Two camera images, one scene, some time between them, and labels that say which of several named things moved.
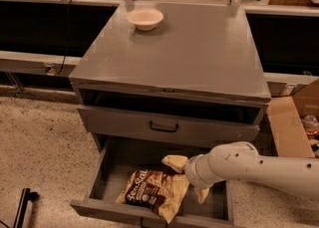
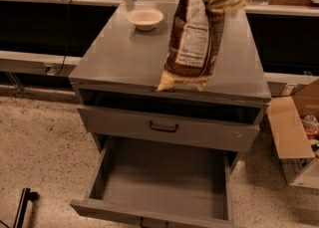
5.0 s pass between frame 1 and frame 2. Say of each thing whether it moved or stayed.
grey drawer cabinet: stayed
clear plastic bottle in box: stayed
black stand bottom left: stayed
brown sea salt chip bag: moved
